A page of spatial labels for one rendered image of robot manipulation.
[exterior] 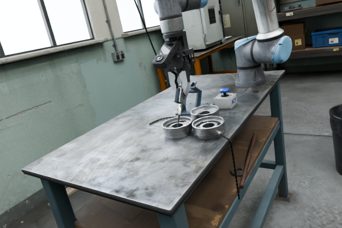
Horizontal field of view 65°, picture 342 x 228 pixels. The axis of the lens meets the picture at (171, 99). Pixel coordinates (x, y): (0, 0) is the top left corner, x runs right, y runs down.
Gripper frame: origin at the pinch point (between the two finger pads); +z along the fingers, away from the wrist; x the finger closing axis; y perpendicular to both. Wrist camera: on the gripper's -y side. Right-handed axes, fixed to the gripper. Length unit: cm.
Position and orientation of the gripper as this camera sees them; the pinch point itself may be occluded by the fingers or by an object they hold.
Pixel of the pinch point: (181, 93)
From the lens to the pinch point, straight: 91.0
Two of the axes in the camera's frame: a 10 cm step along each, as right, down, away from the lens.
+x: -8.4, 0.1, 5.5
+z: 1.9, 9.4, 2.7
